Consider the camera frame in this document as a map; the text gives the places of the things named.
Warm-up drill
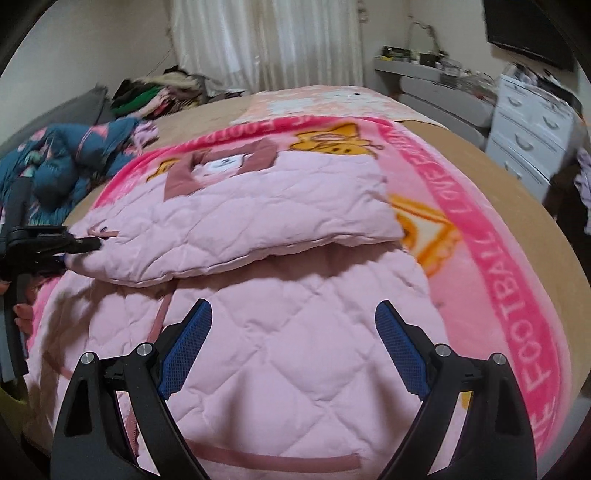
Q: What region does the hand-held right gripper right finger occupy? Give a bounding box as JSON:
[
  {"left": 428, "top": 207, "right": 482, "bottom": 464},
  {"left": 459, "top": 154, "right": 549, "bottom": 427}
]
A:
[{"left": 375, "top": 300, "right": 539, "bottom": 480}]

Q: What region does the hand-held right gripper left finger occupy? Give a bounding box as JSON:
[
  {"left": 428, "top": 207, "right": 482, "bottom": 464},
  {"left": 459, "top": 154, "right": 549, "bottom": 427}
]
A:
[{"left": 50, "top": 299, "right": 214, "bottom": 480}]

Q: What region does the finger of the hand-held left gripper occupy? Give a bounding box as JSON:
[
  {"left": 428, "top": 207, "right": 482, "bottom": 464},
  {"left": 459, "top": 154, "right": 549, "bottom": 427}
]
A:
[{"left": 28, "top": 226, "right": 101, "bottom": 273}]

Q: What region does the pink quilted jacket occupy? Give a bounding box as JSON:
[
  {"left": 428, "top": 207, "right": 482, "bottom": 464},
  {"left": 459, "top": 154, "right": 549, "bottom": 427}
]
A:
[{"left": 28, "top": 138, "right": 462, "bottom": 480}]

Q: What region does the pile of mixed clothes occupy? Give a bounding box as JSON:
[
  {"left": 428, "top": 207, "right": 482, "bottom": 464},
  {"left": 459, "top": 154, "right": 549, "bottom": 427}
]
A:
[{"left": 111, "top": 65, "right": 245, "bottom": 118}]

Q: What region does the person's left hand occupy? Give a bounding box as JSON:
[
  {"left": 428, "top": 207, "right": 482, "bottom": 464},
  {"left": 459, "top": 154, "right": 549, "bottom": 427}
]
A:
[{"left": 13, "top": 300, "right": 37, "bottom": 340}]

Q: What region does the blue floral quilted garment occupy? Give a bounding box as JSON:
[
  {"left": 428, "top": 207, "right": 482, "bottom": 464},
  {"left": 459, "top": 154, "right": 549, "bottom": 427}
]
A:
[{"left": 0, "top": 117, "right": 160, "bottom": 217}]

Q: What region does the pink printed blanket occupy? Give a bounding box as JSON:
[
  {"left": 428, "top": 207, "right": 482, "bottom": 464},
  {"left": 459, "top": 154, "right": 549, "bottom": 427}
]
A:
[{"left": 28, "top": 115, "right": 573, "bottom": 480}]

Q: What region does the grey cushion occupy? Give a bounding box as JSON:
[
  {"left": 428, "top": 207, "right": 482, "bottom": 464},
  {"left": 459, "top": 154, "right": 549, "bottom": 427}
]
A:
[{"left": 0, "top": 85, "right": 114, "bottom": 153}]

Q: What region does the dark hanging garment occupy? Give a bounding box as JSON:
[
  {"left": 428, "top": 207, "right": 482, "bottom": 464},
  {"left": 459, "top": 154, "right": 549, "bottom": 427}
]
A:
[{"left": 540, "top": 152, "right": 583, "bottom": 222}]

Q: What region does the grey dresser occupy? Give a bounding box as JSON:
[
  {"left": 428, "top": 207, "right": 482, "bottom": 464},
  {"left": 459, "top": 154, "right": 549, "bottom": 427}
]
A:
[{"left": 374, "top": 60, "right": 497, "bottom": 151}]

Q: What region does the lilac hanging garment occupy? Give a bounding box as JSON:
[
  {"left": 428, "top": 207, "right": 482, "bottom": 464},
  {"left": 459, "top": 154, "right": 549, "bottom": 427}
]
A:
[{"left": 575, "top": 148, "right": 591, "bottom": 208}]

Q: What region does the white chest of drawers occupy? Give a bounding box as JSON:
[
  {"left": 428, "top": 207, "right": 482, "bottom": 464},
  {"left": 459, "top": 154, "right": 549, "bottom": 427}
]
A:
[{"left": 485, "top": 69, "right": 585, "bottom": 199}]

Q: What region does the peach checkered blanket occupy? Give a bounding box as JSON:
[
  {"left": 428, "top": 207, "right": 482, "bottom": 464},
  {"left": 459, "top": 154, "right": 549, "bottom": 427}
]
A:
[{"left": 231, "top": 84, "right": 409, "bottom": 125}]

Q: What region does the white curtain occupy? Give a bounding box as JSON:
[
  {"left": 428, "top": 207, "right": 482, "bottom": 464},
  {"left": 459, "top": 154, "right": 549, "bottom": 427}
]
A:
[{"left": 168, "top": 0, "right": 365, "bottom": 93}]

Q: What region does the clutter on grey dresser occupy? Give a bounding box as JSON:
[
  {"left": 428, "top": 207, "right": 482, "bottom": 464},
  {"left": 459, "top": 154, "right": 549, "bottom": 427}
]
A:
[{"left": 376, "top": 44, "right": 499, "bottom": 88}]

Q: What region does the clutter on white chest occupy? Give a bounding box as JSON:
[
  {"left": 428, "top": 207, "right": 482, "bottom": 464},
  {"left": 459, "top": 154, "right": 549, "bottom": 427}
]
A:
[{"left": 503, "top": 62, "right": 578, "bottom": 88}]

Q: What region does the black wall television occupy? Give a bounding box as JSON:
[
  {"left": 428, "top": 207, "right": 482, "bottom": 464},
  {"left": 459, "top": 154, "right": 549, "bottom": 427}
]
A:
[{"left": 482, "top": 0, "right": 578, "bottom": 72}]

